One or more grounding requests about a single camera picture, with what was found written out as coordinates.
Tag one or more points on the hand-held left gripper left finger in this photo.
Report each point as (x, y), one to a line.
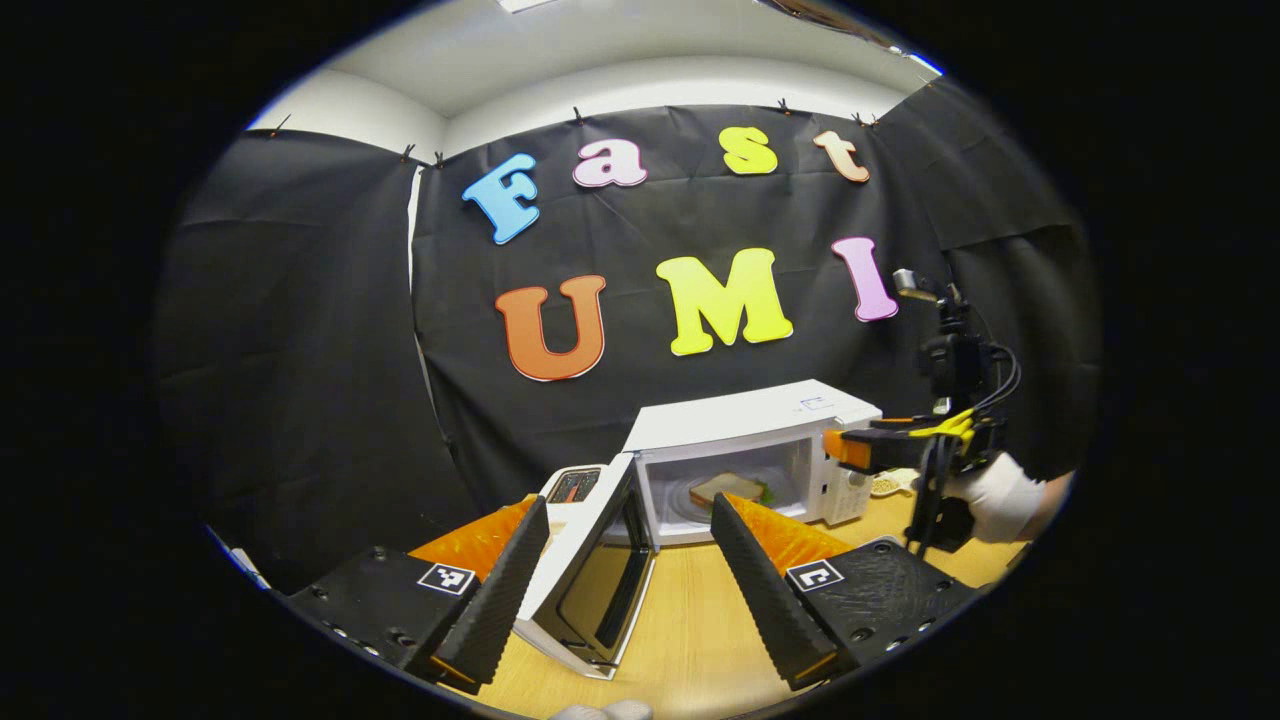
(505, 600)

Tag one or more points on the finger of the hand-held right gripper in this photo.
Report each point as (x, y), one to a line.
(890, 450)

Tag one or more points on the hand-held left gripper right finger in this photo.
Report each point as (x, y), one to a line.
(760, 600)

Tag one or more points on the bread sandwich with lettuce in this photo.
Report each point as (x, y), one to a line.
(725, 487)

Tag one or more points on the white microwave oven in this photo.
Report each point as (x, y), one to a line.
(740, 420)

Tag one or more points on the small white dish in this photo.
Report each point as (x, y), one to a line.
(890, 485)

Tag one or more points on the white toaster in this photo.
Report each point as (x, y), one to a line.
(555, 497)

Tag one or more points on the white plastic object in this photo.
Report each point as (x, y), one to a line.
(250, 570)

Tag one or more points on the ceiling light panel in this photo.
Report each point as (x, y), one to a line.
(528, 5)
(925, 63)

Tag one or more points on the black backdrop cloth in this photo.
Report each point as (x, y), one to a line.
(300, 350)

